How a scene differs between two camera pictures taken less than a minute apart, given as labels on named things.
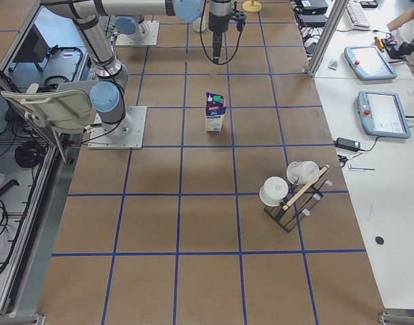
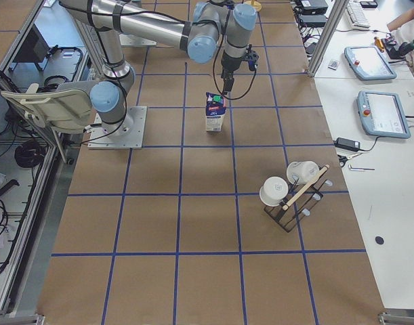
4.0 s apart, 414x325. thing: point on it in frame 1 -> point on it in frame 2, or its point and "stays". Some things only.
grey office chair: (65, 111) stays
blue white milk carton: (215, 108) stays
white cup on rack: (273, 191) stays
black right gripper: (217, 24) -> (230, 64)
